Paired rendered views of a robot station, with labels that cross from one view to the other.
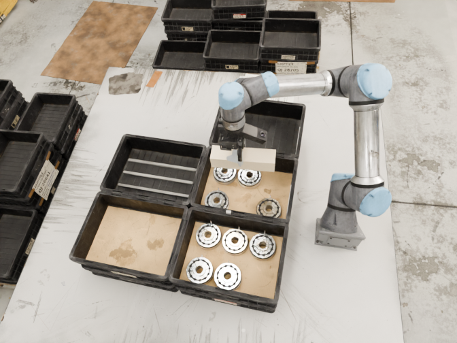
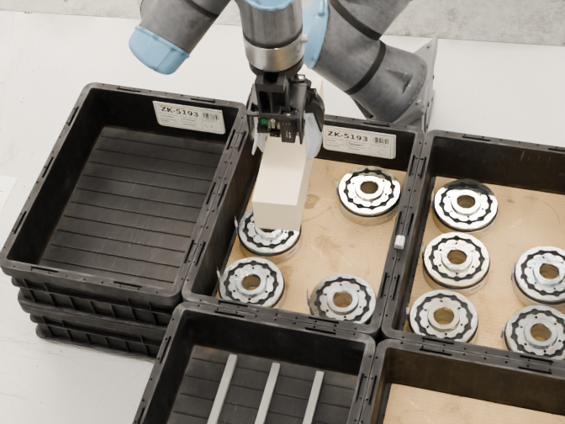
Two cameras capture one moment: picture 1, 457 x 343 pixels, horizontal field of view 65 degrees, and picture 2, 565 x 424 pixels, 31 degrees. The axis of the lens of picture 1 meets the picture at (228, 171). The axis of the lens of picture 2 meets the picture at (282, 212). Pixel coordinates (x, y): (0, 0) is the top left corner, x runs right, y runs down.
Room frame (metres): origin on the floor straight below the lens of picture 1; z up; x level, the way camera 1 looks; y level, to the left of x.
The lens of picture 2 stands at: (0.73, 0.91, 2.20)
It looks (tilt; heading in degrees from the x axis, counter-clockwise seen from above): 52 degrees down; 271
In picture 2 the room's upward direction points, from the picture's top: 7 degrees counter-clockwise
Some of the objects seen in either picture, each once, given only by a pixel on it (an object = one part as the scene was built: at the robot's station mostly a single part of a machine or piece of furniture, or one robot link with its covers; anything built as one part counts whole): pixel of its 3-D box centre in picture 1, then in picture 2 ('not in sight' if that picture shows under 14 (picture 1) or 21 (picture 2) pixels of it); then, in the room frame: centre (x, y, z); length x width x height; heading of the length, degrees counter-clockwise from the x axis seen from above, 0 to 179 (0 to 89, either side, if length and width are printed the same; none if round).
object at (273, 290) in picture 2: (224, 171); (250, 284); (0.81, 0.02, 0.86); 0.10 x 0.10 x 0.01
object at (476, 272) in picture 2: (234, 240); (456, 259); (0.49, 0.01, 0.86); 0.10 x 0.10 x 0.01
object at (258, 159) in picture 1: (243, 158); (290, 150); (0.72, -0.06, 1.07); 0.24 x 0.06 x 0.06; 75
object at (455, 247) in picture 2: (234, 240); (456, 257); (0.49, 0.01, 0.86); 0.05 x 0.05 x 0.01
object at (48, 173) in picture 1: (46, 179); not in sight; (1.20, 1.10, 0.41); 0.31 x 0.02 x 0.16; 165
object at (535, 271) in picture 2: (227, 275); (549, 272); (0.35, 0.06, 0.86); 0.05 x 0.05 x 0.01
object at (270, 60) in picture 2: (233, 119); (276, 41); (0.73, -0.04, 1.31); 0.08 x 0.08 x 0.05
